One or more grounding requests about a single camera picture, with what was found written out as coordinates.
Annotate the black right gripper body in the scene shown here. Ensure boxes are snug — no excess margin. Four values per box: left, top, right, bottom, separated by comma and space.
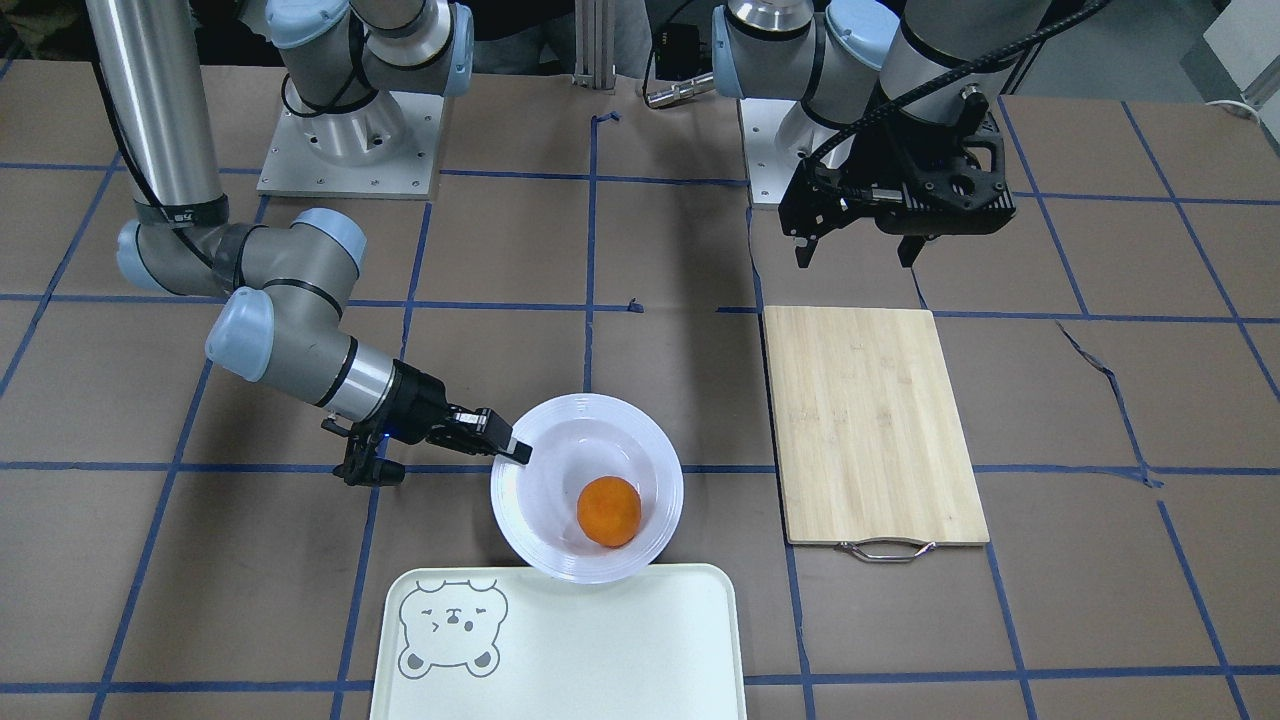
323, 363, 453, 482

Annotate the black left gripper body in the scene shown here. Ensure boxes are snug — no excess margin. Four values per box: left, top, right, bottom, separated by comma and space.
778, 92, 1018, 241

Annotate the white round plate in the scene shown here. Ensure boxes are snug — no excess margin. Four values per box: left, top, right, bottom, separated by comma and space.
490, 393, 685, 584

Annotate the orange fruit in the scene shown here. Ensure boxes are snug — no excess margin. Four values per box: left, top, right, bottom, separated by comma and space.
576, 477, 643, 548

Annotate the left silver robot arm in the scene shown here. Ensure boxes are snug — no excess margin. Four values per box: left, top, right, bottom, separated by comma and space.
712, 1, 1050, 268

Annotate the cream tray with bear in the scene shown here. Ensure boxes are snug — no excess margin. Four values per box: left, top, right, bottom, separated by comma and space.
370, 564, 748, 719

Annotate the wooden cutting board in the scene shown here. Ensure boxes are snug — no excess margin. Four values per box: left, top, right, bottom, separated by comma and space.
763, 305, 989, 547

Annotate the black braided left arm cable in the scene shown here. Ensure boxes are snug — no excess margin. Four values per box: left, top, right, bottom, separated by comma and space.
800, 0, 1111, 201

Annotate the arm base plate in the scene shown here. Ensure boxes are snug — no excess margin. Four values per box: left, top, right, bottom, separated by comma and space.
257, 92, 448, 200
739, 99, 836, 209

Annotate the aluminium frame post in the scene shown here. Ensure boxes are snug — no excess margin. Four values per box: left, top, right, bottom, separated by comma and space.
572, 0, 617, 94

